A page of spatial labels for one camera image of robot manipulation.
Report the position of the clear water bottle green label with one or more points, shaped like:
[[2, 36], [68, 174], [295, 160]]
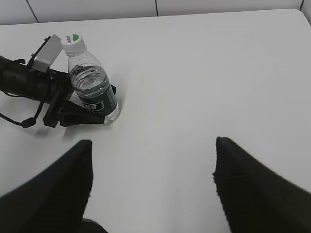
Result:
[[92, 85]]

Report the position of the white green bottle cap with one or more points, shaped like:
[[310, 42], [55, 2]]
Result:
[[73, 45]]

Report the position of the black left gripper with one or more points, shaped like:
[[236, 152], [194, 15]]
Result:
[[61, 109]]

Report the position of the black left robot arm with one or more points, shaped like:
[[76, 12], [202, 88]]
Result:
[[18, 80]]

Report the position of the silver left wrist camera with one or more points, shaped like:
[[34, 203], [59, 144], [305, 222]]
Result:
[[47, 53]]

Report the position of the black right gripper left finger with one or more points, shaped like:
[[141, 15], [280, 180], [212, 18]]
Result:
[[54, 201]]

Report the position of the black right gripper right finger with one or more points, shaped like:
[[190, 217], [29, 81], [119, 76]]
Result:
[[254, 198]]

